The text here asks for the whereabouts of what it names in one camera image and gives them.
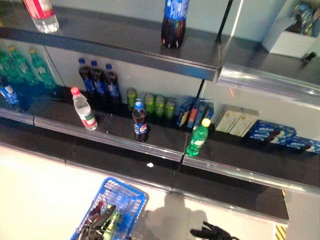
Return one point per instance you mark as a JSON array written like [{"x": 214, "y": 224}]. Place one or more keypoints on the black metal pole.
[{"x": 225, "y": 17}]

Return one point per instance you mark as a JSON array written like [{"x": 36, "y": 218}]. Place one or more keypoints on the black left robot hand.
[{"x": 90, "y": 232}]

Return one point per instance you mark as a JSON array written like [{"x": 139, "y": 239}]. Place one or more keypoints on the green Sprite bottle yellow cap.
[
  {"x": 113, "y": 222},
  {"x": 197, "y": 142},
  {"x": 41, "y": 72},
  {"x": 3, "y": 70},
  {"x": 20, "y": 67}
]

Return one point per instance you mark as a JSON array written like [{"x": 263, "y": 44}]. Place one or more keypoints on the blue and red box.
[{"x": 193, "y": 117}]

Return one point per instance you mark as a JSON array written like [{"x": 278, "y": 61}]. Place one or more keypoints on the clear plastic price rail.
[
  {"x": 112, "y": 140},
  {"x": 250, "y": 173},
  {"x": 262, "y": 77},
  {"x": 15, "y": 116}
]

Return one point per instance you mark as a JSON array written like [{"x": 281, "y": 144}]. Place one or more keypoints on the blue plastic shopping basket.
[{"x": 125, "y": 189}]

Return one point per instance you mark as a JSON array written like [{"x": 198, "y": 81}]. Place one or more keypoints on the beige carton box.
[
  {"x": 227, "y": 120},
  {"x": 245, "y": 123}
]

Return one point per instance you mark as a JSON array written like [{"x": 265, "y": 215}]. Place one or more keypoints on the small black device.
[{"x": 310, "y": 55}]

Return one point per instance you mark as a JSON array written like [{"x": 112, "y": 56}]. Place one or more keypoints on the blue box yellow picture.
[{"x": 183, "y": 115}]

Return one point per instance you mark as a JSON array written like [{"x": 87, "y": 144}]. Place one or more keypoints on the small water bottle red cap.
[{"x": 85, "y": 112}]

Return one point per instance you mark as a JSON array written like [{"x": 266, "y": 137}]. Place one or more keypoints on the large water bottle red label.
[{"x": 42, "y": 15}]

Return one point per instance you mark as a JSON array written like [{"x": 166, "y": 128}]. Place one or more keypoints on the black base shelf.
[{"x": 100, "y": 160}]

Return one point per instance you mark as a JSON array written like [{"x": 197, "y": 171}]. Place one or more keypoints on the white display box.
[{"x": 287, "y": 43}]

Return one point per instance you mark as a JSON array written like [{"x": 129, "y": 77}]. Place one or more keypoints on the blue snack box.
[{"x": 208, "y": 110}]

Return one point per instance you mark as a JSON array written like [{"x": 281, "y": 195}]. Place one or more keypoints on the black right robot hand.
[{"x": 215, "y": 233}]

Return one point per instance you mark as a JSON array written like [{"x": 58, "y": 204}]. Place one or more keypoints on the white paper scrap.
[{"x": 150, "y": 165}]

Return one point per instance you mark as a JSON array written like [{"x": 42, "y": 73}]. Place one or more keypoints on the large Pepsi bottle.
[{"x": 175, "y": 25}]

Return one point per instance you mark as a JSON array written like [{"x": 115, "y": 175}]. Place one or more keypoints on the yellow black hazard tape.
[{"x": 281, "y": 233}]

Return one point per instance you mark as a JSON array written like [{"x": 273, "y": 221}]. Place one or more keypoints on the blue Oreo box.
[
  {"x": 300, "y": 143},
  {"x": 262, "y": 130}
]

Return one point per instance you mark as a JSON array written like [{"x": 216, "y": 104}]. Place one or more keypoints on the black shelf board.
[
  {"x": 250, "y": 50},
  {"x": 32, "y": 105},
  {"x": 117, "y": 125},
  {"x": 237, "y": 152},
  {"x": 112, "y": 37}
]

